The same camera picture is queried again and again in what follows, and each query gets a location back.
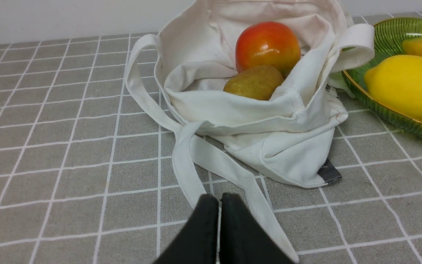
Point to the red orange apple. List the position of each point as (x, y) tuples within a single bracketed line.
[(268, 43)]

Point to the white cloth tote bag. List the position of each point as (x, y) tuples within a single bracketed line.
[(177, 78)]

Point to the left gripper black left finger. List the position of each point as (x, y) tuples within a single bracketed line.
[(197, 241)]

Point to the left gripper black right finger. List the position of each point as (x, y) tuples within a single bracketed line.
[(243, 241)]

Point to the brown green pear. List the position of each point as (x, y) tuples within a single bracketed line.
[(257, 83)]

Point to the yellow lemon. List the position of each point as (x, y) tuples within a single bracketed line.
[(396, 83)]

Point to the green glass fruit bowl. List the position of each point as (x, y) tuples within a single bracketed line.
[(388, 36)]

